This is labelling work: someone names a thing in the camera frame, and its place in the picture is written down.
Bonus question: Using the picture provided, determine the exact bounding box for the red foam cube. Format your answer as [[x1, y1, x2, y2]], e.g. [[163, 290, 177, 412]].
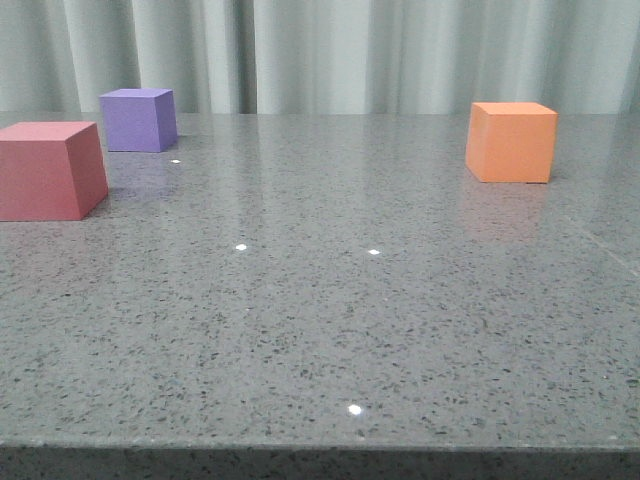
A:
[[1, 121, 108, 221]]

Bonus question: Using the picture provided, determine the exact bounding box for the purple foam cube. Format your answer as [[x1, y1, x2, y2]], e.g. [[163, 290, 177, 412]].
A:
[[99, 88, 178, 152]]

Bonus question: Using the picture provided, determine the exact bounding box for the pale green curtain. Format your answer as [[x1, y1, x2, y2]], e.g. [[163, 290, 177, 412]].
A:
[[1, 1, 639, 114]]

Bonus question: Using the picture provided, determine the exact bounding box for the orange foam cube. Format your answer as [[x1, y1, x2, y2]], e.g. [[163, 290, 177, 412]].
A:
[[465, 102, 558, 183]]

